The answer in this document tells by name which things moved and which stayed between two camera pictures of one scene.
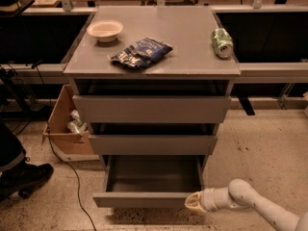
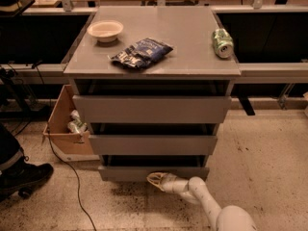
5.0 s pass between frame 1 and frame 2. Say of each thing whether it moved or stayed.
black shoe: stayed
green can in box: stayed
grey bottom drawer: moved
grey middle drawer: stayed
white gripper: moved
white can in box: stayed
